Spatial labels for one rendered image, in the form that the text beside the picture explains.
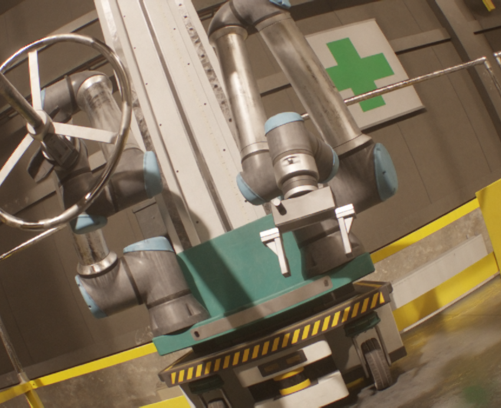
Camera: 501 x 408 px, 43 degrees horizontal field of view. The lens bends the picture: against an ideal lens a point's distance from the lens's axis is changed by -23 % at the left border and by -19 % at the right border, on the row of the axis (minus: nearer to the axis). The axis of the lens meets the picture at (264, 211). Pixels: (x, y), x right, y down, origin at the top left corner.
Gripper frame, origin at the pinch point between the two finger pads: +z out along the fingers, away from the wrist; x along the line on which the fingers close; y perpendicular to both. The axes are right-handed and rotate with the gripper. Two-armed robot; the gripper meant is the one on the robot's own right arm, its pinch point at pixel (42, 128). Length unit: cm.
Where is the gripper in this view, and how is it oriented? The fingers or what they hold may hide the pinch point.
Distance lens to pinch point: 128.9
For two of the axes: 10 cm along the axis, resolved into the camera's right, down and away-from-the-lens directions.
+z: 0.5, -1.1, -9.9
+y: 6.7, -7.3, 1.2
